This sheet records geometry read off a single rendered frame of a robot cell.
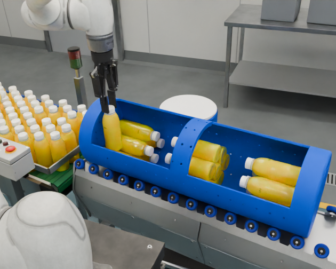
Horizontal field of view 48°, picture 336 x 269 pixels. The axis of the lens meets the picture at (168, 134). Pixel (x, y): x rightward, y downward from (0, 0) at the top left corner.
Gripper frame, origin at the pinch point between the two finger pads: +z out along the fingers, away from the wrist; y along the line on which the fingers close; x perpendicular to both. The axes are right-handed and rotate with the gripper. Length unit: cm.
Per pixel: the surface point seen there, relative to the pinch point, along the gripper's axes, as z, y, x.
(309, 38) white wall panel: 76, 332, -13
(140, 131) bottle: 15.3, 8.1, -7.5
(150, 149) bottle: 19.9, 4.6, -13.9
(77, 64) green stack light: 9, 39, 51
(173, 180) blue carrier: 18.5, -8.7, -31.6
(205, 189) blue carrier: 18.0, -8.7, -43.6
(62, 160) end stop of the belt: 30.1, -7.2, 23.0
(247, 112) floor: 129, 235, 19
